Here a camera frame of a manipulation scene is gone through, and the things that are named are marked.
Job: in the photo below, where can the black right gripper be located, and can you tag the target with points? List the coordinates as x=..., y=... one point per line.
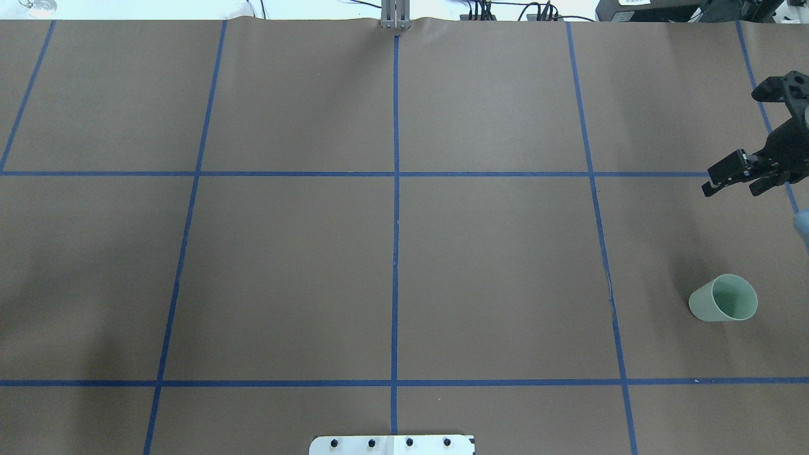
x=790, y=145

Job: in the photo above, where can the green plastic cup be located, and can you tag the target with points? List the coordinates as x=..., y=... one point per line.
x=727, y=298

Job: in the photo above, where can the black box with label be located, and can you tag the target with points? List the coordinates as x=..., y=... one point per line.
x=649, y=11

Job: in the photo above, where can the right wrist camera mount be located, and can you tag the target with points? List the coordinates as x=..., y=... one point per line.
x=790, y=89

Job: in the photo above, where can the aluminium frame post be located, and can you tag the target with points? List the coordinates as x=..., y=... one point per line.
x=395, y=15

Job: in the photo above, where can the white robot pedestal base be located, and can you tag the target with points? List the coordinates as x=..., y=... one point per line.
x=394, y=444

